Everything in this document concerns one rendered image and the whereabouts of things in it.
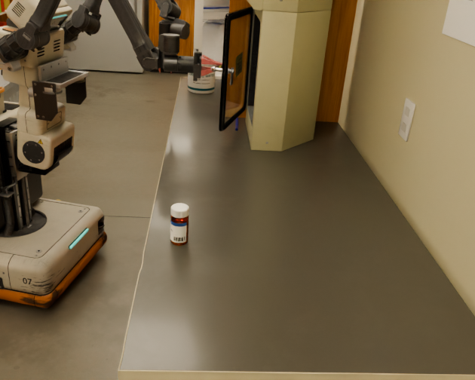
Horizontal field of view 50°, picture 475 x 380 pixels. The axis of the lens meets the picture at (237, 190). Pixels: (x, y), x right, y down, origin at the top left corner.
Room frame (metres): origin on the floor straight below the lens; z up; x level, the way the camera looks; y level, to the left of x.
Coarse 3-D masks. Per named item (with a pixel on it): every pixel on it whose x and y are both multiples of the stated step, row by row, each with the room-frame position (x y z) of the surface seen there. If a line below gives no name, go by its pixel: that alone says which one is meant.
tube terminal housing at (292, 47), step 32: (288, 0) 1.70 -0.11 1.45; (320, 0) 1.79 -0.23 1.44; (288, 32) 1.70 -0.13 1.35; (320, 32) 1.81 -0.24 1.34; (288, 64) 1.70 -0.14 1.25; (320, 64) 1.84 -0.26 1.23; (256, 96) 1.69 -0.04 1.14; (288, 96) 1.70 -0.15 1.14; (256, 128) 1.69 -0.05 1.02; (288, 128) 1.72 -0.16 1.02
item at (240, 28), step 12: (240, 24) 1.85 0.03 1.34; (240, 36) 1.86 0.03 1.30; (240, 48) 1.87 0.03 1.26; (228, 60) 1.75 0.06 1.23; (240, 60) 1.88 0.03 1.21; (240, 72) 1.89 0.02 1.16; (228, 84) 1.77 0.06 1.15; (240, 84) 1.90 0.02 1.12; (228, 96) 1.77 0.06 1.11; (240, 96) 1.91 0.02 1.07; (228, 108) 1.78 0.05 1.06; (240, 108) 1.93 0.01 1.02
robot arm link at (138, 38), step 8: (112, 0) 1.82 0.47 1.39; (120, 0) 1.81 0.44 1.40; (112, 8) 1.82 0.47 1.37; (120, 8) 1.81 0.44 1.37; (128, 8) 1.82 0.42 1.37; (120, 16) 1.81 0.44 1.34; (128, 16) 1.81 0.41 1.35; (128, 24) 1.81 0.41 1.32; (136, 24) 1.81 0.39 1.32; (128, 32) 1.81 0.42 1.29; (136, 32) 1.80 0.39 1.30; (144, 32) 1.82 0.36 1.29; (136, 40) 1.80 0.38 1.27; (144, 40) 1.80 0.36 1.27; (136, 48) 1.79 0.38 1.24; (144, 48) 1.79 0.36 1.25; (152, 48) 1.82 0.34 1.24; (144, 56) 1.79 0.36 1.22; (152, 56) 1.78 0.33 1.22
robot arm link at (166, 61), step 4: (164, 52) 1.78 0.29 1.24; (164, 56) 1.79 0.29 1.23; (168, 56) 1.79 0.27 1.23; (172, 56) 1.79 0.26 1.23; (176, 56) 1.80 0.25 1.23; (164, 60) 1.77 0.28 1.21; (168, 60) 1.78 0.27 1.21; (172, 60) 1.78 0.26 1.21; (176, 60) 1.78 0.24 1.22; (164, 64) 1.77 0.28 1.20; (168, 64) 1.77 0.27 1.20; (172, 64) 1.77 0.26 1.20; (176, 64) 1.77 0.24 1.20; (180, 64) 1.79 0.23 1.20; (164, 68) 1.77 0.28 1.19; (168, 68) 1.77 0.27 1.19; (172, 68) 1.77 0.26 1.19; (176, 68) 1.78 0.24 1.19
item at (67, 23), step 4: (68, 20) 2.33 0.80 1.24; (64, 24) 2.31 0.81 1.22; (68, 24) 2.31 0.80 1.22; (64, 28) 2.30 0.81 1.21; (68, 28) 2.30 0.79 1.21; (72, 28) 2.30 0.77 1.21; (76, 28) 2.32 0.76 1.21; (68, 32) 2.30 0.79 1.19; (72, 32) 2.31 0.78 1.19; (76, 32) 2.32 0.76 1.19; (68, 36) 2.31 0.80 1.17; (72, 36) 2.31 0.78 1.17; (76, 36) 2.33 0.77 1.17; (68, 40) 2.31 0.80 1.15; (72, 40) 2.35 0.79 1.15
